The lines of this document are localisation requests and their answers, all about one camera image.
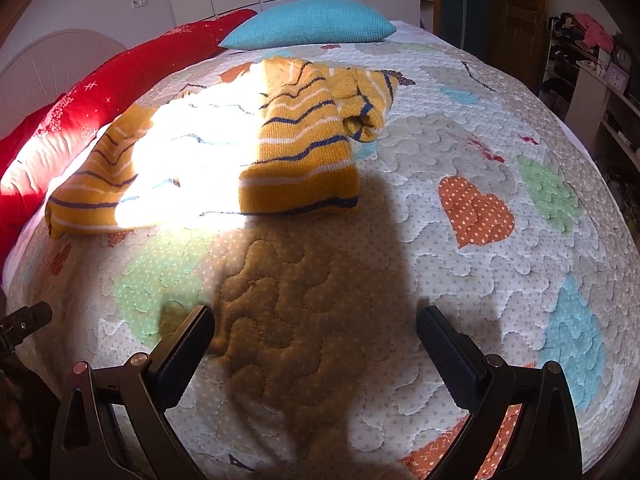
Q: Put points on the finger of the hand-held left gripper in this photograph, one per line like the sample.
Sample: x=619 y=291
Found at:
x=27 y=322

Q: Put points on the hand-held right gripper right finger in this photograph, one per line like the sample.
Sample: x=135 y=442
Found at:
x=449 y=357

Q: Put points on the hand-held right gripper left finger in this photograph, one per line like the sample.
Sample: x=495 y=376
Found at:
x=185 y=357

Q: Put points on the yellow striped knit sweater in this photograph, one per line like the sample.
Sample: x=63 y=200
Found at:
x=300 y=160

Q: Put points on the person's left hand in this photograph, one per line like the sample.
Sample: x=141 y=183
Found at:
x=17 y=435

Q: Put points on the patchwork quilted bedspread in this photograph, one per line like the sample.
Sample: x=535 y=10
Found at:
x=450 y=135

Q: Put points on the red embroidered quilt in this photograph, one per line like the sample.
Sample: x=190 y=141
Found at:
x=75 y=105

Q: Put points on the white arched headboard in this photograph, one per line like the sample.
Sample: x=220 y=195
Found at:
x=50 y=70

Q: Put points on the white shelf unit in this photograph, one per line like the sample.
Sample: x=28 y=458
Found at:
x=615 y=105

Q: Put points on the purple clock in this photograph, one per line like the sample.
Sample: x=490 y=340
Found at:
x=617 y=80

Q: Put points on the black round clock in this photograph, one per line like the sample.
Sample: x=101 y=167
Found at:
x=623 y=57

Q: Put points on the brown wooden door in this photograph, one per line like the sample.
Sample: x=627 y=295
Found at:
x=515 y=10

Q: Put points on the pink cloth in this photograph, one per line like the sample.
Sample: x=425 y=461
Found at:
x=595 y=32

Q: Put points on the blue knit pillow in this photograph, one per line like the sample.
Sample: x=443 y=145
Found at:
x=310 y=22

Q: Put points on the dark teal door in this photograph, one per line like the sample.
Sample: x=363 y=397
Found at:
x=465 y=0

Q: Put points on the white wall socket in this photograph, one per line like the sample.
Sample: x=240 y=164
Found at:
x=140 y=3

